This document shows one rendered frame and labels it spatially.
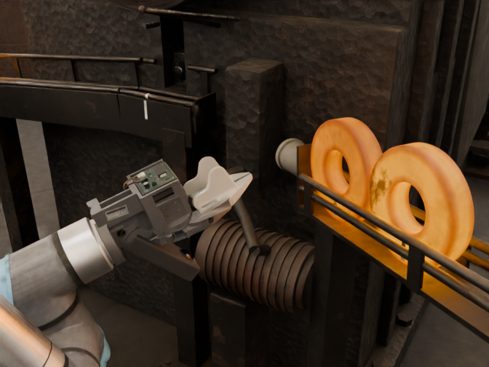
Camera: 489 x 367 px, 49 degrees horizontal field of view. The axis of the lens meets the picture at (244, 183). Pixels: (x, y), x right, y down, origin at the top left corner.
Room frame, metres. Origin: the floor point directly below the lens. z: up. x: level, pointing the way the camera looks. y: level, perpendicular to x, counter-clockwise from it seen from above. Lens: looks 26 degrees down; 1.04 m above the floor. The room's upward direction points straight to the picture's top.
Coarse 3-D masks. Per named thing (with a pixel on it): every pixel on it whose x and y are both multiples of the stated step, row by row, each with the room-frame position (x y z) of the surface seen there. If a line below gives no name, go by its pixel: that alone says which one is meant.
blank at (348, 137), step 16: (320, 128) 0.76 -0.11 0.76; (336, 128) 0.72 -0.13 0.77; (352, 128) 0.70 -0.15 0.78; (368, 128) 0.70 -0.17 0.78; (320, 144) 0.76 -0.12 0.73; (336, 144) 0.72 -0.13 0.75; (352, 144) 0.69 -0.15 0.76; (368, 144) 0.68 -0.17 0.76; (320, 160) 0.76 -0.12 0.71; (336, 160) 0.75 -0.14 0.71; (352, 160) 0.68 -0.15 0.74; (368, 160) 0.66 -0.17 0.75; (320, 176) 0.75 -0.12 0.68; (336, 176) 0.75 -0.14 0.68; (352, 176) 0.68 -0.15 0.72; (368, 176) 0.65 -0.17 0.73; (320, 192) 0.75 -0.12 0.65; (352, 192) 0.68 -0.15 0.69; (368, 192) 0.65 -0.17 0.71; (368, 208) 0.65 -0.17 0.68
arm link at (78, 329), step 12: (72, 312) 0.53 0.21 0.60; (84, 312) 0.54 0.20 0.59; (48, 324) 0.51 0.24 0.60; (60, 324) 0.51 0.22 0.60; (72, 324) 0.52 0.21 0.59; (84, 324) 0.53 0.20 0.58; (96, 324) 0.56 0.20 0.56; (48, 336) 0.50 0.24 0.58; (60, 336) 0.50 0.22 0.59; (72, 336) 0.50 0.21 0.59; (84, 336) 0.51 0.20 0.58; (96, 336) 0.53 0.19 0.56; (60, 348) 0.48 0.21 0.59; (84, 348) 0.49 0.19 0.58; (96, 348) 0.50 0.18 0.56; (108, 348) 0.55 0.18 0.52
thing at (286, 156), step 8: (280, 144) 0.87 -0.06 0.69; (288, 144) 0.86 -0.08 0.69; (296, 144) 0.85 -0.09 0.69; (280, 152) 0.86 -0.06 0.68; (288, 152) 0.84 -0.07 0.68; (296, 152) 0.82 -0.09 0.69; (280, 160) 0.85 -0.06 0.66; (288, 160) 0.83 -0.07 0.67; (296, 160) 0.81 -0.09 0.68; (288, 168) 0.83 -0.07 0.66; (296, 168) 0.80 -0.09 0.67
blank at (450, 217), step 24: (408, 144) 0.60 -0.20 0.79; (384, 168) 0.62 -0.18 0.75; (408, 168) 0.58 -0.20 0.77; (432, 168) 0.55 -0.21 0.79; (456, 168) 0.55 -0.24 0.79; (384, 192) 0.61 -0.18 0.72; (408, 192) 0.62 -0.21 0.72; (432, 192) 0.54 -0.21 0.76; (456, 192) 0.53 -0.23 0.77; (384, 216) 0.61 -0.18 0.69; (408, 216) 0.60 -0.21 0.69; (432, 216) 0.54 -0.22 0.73; (456, 216) 0.51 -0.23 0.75; (432, 240) 0.53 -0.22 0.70; (456, 240) 0.51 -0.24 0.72
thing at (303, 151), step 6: (306, 144) 0.79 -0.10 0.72; (300, 150) 0.78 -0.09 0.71; (306, 150) 0.79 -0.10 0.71; (300, 156) 0.78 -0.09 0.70; (306, 156) 0.78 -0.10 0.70; (300, 162) 0.78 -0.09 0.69; (306, 162) 0.78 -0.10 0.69; (300, 168) 0.78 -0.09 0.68; (306, 168) 0.78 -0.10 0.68; (306, 174) 0.78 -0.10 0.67; (300, 180) 0.78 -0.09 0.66; (300, 192) 0.77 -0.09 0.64; (300, 198) 0.77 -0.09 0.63; (300, 204) 0.77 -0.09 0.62
